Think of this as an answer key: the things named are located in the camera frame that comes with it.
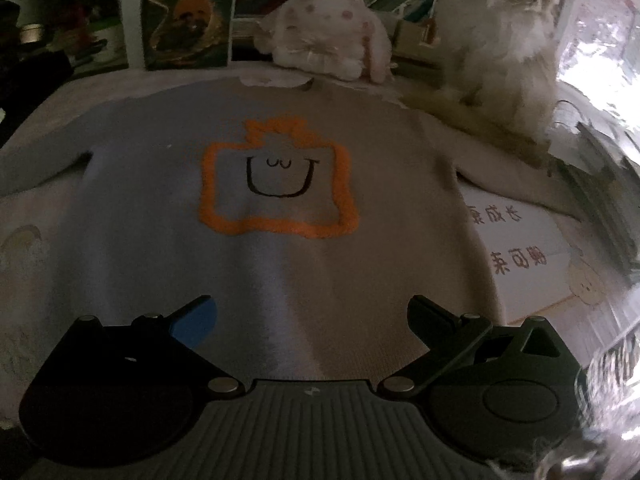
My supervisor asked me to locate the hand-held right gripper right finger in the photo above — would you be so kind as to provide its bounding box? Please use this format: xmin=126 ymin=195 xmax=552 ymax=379
xmin=376 ymin=295 xmax=572 ymax=403

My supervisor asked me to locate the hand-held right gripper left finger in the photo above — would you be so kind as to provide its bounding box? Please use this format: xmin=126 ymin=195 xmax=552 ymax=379
xmin=49 ymin=295 xmax=247 ymax=402

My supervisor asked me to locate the grey sweater with orange print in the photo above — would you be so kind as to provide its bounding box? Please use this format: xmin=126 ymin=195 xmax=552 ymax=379
xmin=0 ymin=73 xmax=587 ymax=387

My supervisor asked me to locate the fluffy cream cat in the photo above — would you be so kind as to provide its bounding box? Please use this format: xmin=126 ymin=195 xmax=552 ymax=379
xmin=400 ymin=0 xmax=567 ymax=162

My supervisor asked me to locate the clear plastic bag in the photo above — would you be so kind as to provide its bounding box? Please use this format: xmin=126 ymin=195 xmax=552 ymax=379
xmin=542 ymin=0 xmax=640 ymax=480

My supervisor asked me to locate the white plush rabbit toy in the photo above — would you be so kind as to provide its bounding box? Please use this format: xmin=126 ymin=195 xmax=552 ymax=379
xmin=259 ymin=0 xmax=397 ymax=84

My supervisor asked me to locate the Harry Potter book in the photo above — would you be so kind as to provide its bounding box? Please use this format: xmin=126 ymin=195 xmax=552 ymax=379
xmin=142 ymin=0 xmax=237 ymax=71

